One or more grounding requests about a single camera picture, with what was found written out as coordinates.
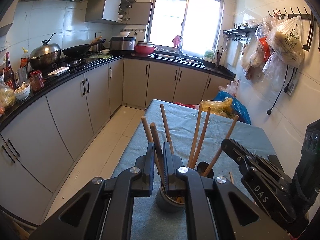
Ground blue plastic bag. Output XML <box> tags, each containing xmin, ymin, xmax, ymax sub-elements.
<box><xmin>213</xmin><ymin>91</ymin><xmax>252</xmax><ymax>125</ymax></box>

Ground black wok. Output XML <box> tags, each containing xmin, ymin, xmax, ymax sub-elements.
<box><xmin>62</xmin><ymin>39</ymin><xmax>105</xmax><ymax>58</ymax></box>

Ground black power cable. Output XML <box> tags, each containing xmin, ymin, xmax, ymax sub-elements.
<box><xmin>266</xmin><ymin>64</ymin><xmax>290</xmax><ymax>116</ymax></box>

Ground red jar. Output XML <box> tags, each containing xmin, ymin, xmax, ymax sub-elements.
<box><xmin>30</xmin><ymin>70</ymin><xmax>44</xmax><ymax>92</ymax></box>

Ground faucet with pink cloth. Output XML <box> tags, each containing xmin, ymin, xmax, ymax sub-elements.
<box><xmin>172</xmin><ymin>35</ymin><xmax>183</xmax><ymax>58</ymax></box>

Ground red basin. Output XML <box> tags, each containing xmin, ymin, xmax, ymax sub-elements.
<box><xmin>135</xmin><ymin>45</ymin><xmax>156</xmax><ymax>55</ymax></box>

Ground food bags on counter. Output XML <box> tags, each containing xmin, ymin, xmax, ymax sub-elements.
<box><xmin>0</xmin><ymin>75</ymin><xmax>16</xmax><ymax>116</ymax></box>

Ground black smartphone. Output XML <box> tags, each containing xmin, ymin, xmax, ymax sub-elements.
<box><xmin>267</xmin><ymin>154</ymin><xmax>284</xmax><ymax>171</ymax></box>

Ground wooden chopstick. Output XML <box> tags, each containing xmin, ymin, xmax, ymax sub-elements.
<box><xmin>190</xmin><ymin>107</ymin><xmax>211</xmax><ymax>168</ymax></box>
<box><xmin>160</xmin><ymin>103</ymin><xmax>174</xmax><ymax>154</ymax></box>
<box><xmin>141</xmin><ymin>116</ymin><xmax>160</xmax><ymax>174</ymax></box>
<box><xmin>229</xmin><ymin>172</ymin><xmax>234</xmax><ymax>184</ymax></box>
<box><xmin>150</xmin><ymin>122</ymin><xmax>165</xmax><ymax>186</ymax></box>
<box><xmin>203</xmin><ymin>115</ymin><xmax>239</xmax><ymax>177</ymax></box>
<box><xmin>187</xmin><ymin>104</ymin><xmax>202</xmax><ymax>167</ymax></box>

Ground hanging plastic bags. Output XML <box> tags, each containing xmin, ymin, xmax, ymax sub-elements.
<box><xmin>240</xmin><ymin>14</ymin><xmax>304</xmax><ymax>90</ymax></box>

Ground dark utensil holder cup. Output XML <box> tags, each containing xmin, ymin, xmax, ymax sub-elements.
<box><xmin>156</xmin><ymin>183</ymin><xmax>185</xmax><ymax>213</ymax></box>

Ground steel spoon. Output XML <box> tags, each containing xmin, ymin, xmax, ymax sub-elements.
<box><xmin>197</xmin><ymin>161</ymin><xmax>214</xmax><ymax>179</ymax></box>

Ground steel pot with lid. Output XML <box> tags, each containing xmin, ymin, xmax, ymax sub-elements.
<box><xmin>28</xmin><ymin>33</ymin><xmax>61</xmax><ymax>70</ymax></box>

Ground white bowl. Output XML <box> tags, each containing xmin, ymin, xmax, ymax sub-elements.
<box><xmin>14</xmin><ymin>82</ymin><xmax>31</xmax><ymax>101</ymax></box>

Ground rice cooker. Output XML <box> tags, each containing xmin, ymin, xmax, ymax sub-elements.
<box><xmin>110</xmin><ymin>37</ymin><xmax>136</xmax><ymax>51</ymax></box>

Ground yellow plastic bag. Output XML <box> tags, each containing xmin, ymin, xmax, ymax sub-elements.
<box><xmin>201</xmin><ymin>98</ymin><xmax>234</xmax><ymax>119</ymax></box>

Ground wall rack shelf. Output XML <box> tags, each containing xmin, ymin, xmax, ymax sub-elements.
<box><xmin>222</xmin><ymin>26</ymin><xmax>258</xmax><ymax>41</ymax></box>

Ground red plastic bag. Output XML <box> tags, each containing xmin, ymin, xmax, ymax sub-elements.
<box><xmin>174</xmin><ymin>102</ymin><xmax>196</xmax><ymax>109</ymax></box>

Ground sauce bottle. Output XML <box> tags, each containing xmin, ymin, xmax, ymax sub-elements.
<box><xmin>3</xmin><ymin>52</ymin><xmax>17</xmax><ymax>91</ymax></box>

